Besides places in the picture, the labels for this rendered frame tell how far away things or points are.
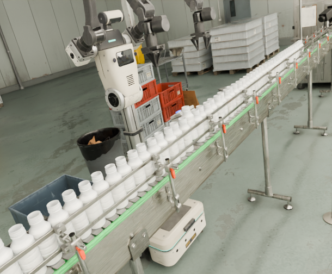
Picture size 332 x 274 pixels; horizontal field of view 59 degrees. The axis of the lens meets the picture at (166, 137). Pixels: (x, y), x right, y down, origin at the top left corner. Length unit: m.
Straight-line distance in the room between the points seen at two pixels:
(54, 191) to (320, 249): 1.73
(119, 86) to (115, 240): 1.06
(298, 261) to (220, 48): 6.34
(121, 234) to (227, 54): 7.03
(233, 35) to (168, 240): 6.25
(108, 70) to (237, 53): 6.09
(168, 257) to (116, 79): 1.22
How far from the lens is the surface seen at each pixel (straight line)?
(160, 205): 1.23
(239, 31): 7.63
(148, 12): 1.41
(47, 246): 0.95
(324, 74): 5.70
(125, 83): 1.88
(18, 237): 0.90
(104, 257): 1.07
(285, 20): 11.42
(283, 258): 2.26
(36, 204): 1.60
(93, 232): 1.04
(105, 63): 1.86
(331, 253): 2.34
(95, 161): 2.97
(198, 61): 8.37
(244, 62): 7.71
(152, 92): 3.95
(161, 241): 2.08
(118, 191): 1.06
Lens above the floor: 1.60
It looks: 21 degrees down
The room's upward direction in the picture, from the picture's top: 11 degrees counter-clockwise
